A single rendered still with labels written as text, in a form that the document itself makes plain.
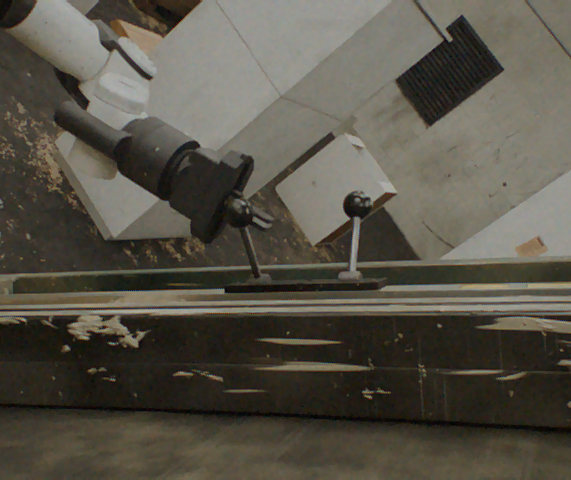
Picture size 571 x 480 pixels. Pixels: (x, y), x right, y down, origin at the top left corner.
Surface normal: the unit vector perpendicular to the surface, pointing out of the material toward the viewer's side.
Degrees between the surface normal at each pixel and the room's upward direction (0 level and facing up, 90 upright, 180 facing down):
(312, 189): 90
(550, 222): 90
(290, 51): 90
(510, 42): 90
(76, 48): 81
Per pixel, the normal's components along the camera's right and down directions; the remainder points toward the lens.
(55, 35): 0.47, 0.68
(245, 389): -0.36, 0.07
